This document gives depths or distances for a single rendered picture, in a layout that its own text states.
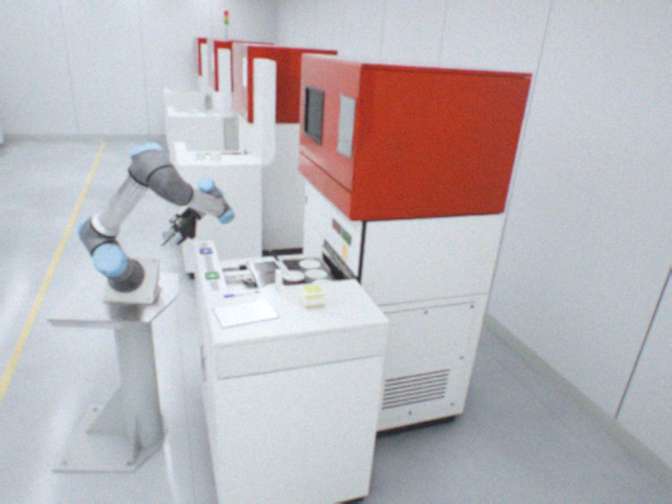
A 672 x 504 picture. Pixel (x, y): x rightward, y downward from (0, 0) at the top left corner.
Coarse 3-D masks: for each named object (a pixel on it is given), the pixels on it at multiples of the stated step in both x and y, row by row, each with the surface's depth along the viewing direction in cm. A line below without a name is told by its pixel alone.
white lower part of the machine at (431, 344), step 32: (416, 320) 227; (448, 320) 234; (480, 320) 241; (416, 352) 235; (448, 352) 242; (384, 384) 237; (416, 384) 245; (448, 384) 252; (384, 416) 246; (416, 416) 254; (448, 416) 265
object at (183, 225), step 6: (186, 210) 219; (192, 210) 219; (174, 216) 218; (180, 216) 218; (186, 216) 219; (192, 216) 220; (198, 216) 221; (174, 222) 217; (180, 222) 217; (186, 222) 216; (180, 228) 215; (186, 228) 219
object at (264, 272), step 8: (256, 264) 229; (264, 264) 230; (272, 264) 231; (288, 264) 232; (296, 264) 232; (320, 264) 234; (256, 272) 221; (264, 272) 222; (272, 272) 223; (304, 272) 225; (328, 272) 226; (256, 280) 214; (264, 280) 215; (272, 280) 215; (288, 280) 216; (296, 280) 217; (304, 280) 217; (312, 280) 218
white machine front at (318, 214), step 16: (320, 208) 247; (336, 208) 224; (304, 224) 278; (320, 224) 249; (352, 224) 207; (304, 240) 280; (320, 240) 251; (336, 240) 227; (352, 240) 208; (352, 256) 209; (336, 272) 234; (352, 272) 210
